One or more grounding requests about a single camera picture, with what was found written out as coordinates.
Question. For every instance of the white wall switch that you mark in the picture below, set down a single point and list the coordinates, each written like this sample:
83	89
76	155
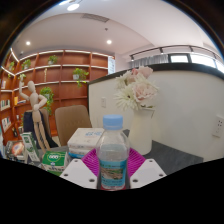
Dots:
103	102

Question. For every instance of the white wall socket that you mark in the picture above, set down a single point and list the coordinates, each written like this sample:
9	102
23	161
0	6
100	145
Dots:
219	126

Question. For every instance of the recessed ceiling downlights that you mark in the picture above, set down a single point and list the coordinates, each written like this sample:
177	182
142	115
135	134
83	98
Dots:
109	42

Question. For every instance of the grey curtain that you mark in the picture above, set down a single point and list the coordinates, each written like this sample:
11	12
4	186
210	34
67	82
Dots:
150	61

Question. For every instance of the wooden artist mannequin figure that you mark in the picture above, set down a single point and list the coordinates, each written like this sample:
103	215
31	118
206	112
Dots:
33	100

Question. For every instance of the window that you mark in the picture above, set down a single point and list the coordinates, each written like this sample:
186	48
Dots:
200	60

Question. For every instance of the blue white tissue pack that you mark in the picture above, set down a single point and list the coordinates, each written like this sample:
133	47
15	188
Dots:
78	152

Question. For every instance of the black office chair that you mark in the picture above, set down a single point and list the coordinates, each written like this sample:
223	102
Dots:
26	126

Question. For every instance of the white ceramic vase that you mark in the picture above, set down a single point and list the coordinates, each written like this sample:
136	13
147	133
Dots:
141	133

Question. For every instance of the ceiling air vent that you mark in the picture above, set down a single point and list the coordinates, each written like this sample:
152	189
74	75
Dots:
95	17

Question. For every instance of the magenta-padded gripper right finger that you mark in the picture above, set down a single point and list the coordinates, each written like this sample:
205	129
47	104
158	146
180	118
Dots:
148	173

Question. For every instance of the orange wooden shelf unit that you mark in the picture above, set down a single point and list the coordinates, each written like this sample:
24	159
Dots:
66	90

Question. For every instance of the clear blue-capped water bottle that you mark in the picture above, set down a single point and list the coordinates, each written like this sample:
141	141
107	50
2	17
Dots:
112	150

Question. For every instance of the multi-bulb ceiling lamp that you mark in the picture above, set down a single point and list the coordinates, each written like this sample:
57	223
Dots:
73	6

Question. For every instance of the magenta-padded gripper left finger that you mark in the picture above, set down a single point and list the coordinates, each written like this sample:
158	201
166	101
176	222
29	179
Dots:
78	173

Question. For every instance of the flat green white box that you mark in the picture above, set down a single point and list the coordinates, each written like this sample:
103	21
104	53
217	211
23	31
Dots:
55	160

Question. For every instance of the tan upholstered chair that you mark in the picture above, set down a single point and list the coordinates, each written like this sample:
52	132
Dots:
71	123

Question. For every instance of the pink white flower bouquet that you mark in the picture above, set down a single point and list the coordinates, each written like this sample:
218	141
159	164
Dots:
136	88

